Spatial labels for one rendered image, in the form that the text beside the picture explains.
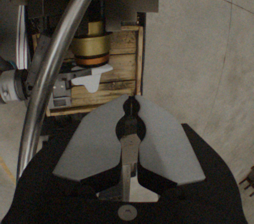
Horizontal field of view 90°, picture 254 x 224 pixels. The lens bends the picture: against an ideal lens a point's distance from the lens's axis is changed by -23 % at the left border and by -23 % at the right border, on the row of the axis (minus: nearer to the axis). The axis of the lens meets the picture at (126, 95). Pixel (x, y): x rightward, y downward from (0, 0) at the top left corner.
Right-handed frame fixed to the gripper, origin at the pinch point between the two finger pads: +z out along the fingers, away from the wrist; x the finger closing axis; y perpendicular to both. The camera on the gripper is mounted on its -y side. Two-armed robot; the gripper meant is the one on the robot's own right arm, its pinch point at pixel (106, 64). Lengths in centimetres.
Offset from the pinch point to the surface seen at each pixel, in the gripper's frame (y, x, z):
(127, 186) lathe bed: 88, -23, 12
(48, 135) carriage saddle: 29.9, -16.6, -22.3
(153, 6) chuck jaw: -12.7, 4.2, 8.8
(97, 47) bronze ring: -4.8, 4.1, -2.3
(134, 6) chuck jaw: -12.6, 3.7, 5.1
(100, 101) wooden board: 19.3, -19.7, 0.1
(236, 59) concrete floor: 28, -103, 194
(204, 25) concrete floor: -10, -104, 123
